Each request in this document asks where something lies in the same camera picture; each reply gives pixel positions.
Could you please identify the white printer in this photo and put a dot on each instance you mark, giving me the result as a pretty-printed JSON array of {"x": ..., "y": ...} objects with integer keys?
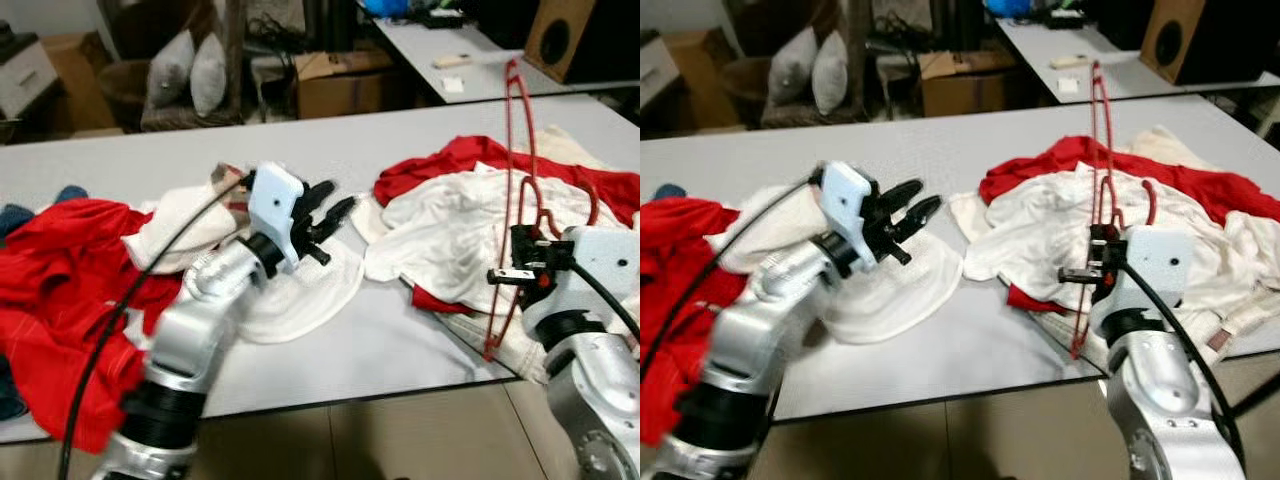
[
  {"x": 25, "y": 75},
  {"x": 655, "y": 75}
]

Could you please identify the red printed jersey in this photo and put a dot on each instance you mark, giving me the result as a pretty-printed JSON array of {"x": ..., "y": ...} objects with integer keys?
[
  {"x": 450, "y": 160},
  {"x": 1060, "y": 160}
]

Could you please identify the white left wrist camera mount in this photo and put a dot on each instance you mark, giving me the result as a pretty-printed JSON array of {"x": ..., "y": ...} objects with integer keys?
[
  {"x": 848, "y": 205},
  {"x": 275, "y": 205}
]

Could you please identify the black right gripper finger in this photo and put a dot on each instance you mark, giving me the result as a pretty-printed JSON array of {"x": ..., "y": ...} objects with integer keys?
[
  {"x": 1077, "y": 277},
  {"x": 506, "y": 279},
  {"x": 530, "y": 238},
  {"x": 1103, "y": 238}
]

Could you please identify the blue round object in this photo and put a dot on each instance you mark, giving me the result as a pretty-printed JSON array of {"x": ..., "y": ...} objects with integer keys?
[
  {"x": 1008, "y": 6},
  {"x": 385, "y": 6}
]

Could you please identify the crumpled white garment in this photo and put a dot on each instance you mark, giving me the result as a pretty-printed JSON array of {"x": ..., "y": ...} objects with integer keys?
[
  {"x": 300, "y": 300},
  {"x": 900, "y": 300}
]

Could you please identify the white table black legs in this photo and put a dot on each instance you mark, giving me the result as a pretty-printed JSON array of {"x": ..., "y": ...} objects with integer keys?
[
  {"x": 380, "y": 360},
  {"x": 970, "y": 370}
]

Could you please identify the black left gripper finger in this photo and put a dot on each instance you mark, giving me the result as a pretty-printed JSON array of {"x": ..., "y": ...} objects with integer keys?
[
  {"x": 900, "y": 196},
  {"x": 916, "y": 217},
  {"x": 320, "y": 196},
  {"x": 336, "y": 217}
]

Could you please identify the blue jeans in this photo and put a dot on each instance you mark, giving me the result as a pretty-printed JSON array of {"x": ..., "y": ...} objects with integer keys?
[
  {"x": 670, "y": 191},
  {"x": 15, "y": 215}
]

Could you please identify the grey pillow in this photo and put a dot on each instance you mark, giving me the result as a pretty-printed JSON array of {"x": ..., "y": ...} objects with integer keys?
[
  {"x": 170, "y": 70},
  {"x": 830, "y": 75},
  {"x": 208, "y": 75},
  {"x": 792, "y": 68}
]

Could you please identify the open cardboard box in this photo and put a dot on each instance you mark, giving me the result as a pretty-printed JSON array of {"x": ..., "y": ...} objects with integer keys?
[
  {"x": 965, "y": 95},
  {"x": 340, "y": 95}
]

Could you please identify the small cream block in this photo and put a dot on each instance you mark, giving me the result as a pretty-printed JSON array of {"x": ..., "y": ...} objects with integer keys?
[
  {"x": 1070, "y": 62},
  {"x": 450, "y": 60}
]

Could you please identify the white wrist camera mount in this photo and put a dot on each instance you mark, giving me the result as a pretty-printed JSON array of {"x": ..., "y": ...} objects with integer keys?
[
  {"x": 275, "y": 205},
  {"x": 848, "y": 205},
  {"x": 1160, "y": 265},
  {"x": 605, "y": 265}
]

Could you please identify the red plastic hanger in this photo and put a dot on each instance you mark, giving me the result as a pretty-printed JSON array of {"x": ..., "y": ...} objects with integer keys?
[
  {"x": 1097, "y": 140},
  {"x": 511, "y": 140}
]

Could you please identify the tall cardboard box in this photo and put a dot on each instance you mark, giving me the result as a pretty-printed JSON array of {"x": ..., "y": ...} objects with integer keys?
[
  {"x": 85, "y": 85},
  {"x": 705, "y": 80}
]

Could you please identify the plain red shirt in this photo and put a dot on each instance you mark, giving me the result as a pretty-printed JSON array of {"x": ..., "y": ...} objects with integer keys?
[
  {"x": 680, "y": 290},
  {"x": 60, "y": 290}
]

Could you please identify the pale grey work table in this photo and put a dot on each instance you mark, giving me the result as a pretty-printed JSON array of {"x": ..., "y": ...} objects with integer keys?
[
  {"x": 1040, "y": 50},
  {"x": 420, "y": 50}
]

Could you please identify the brown wicker basket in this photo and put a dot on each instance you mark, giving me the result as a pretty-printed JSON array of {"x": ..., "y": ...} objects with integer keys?
[
  {"x": 125, "y": 95},
  {"x": 745, "y": 95}
]

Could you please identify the cream garment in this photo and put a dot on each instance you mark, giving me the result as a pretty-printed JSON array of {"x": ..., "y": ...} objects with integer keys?
[
  {"x": 1180, "y": 148},
  {"x": 580, "y": 150}
]

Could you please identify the small white card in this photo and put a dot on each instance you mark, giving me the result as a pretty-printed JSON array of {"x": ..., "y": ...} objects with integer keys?
[
  {"x": 453, "y": 84},
  {"x": 1070, "y": 86}
]

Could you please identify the wooden speaker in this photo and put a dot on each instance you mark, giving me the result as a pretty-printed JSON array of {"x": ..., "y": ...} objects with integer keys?
[
  {"x": 590, "y": 40},
  {"x": 1200, "y": 40}
]

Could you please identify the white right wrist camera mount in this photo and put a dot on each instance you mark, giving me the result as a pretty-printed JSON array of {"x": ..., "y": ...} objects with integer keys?
[
  {"x": 605, "y": 265},
  {"x": 1160, "y": 265}
]

